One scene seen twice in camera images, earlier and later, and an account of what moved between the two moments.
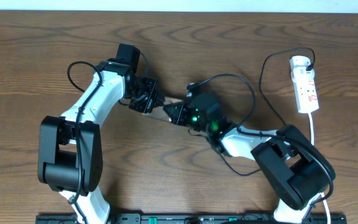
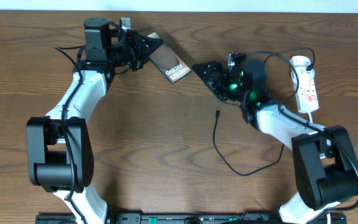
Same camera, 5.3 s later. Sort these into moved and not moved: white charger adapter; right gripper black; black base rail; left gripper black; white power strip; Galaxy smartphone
Moved: Galaxy smartphone; left gripper black; right gripper black
Not moved: white charger adapter; black base rail; white power strip
